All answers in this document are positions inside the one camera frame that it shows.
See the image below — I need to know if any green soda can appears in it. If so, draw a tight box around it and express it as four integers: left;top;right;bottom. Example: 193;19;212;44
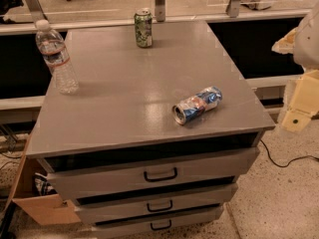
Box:
134;8;153;48

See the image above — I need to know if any black floor cable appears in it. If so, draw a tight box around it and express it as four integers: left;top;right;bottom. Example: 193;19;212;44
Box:
259;138;319;168

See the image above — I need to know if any crushed redbull can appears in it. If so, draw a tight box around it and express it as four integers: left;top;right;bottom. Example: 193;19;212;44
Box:
172;87;222;125

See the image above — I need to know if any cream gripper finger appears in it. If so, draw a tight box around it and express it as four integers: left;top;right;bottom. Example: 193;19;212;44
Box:
281;70;319;132
271;28;296;55

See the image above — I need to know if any clear plastic water bottle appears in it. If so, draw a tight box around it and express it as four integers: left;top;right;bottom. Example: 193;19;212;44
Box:
35;20;79;95

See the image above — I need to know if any middle grey drawer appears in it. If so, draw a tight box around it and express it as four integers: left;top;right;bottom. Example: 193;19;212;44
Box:
75;183;238;223

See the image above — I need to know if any grey drawer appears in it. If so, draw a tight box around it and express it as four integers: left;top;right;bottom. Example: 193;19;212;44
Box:
75;183;238;223
48;147;259;199
92;205;223;239

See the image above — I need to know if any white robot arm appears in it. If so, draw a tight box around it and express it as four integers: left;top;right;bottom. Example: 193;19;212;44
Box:
271;3;319;132

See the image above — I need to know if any top grey drawer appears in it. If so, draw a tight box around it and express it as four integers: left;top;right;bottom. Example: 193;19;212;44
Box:
48;147;259;199

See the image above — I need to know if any grey drawer cabinet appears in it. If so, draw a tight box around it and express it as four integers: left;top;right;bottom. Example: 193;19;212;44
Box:
27;22;274;228

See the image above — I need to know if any bottom grey drawer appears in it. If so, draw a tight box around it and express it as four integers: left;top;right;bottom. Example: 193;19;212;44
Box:
92;205;223;239

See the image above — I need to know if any brown cardboard box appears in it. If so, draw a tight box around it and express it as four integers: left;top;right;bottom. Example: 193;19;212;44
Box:
6;145;80;225

